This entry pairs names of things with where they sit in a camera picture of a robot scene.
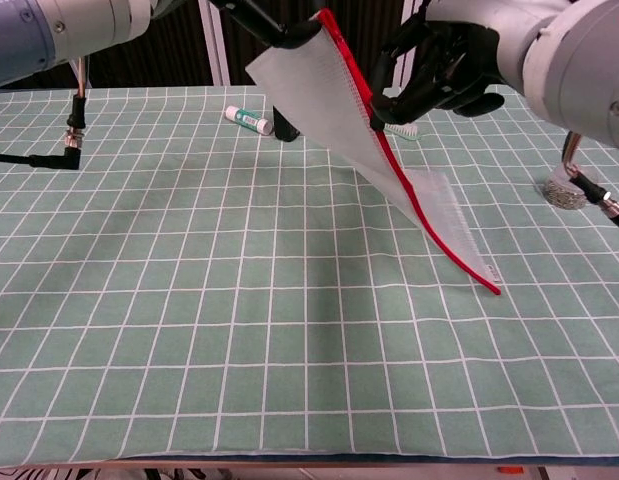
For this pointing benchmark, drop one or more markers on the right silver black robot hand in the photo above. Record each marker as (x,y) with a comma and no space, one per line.
(454,60)

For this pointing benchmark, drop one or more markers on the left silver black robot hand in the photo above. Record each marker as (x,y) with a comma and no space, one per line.
(259,22)

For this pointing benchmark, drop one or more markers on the white mesh zipper pouch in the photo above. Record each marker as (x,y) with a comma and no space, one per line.
(319,95)

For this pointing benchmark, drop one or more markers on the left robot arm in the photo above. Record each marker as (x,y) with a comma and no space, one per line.
(64,30)

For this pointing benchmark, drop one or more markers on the green white grid tablecloth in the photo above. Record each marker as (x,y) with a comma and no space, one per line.
(189,300)

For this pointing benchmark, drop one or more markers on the green brush white bristles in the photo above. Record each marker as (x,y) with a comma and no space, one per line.
(406,131)

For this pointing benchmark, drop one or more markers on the white green glue stick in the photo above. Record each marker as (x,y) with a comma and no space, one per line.
(249,120)

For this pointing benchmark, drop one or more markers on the black bottle red cap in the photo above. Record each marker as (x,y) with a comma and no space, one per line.
(285,131)

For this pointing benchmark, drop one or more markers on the clear jar of metal pins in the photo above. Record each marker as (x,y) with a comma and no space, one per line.
(561,195)

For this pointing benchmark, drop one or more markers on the small orange object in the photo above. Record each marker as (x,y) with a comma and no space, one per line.
(510,470)

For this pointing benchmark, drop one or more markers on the black white patterned object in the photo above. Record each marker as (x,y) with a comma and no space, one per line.
(64,474)

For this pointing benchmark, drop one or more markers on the white frame post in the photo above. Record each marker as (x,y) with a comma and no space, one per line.
(216,60)
(413,7)

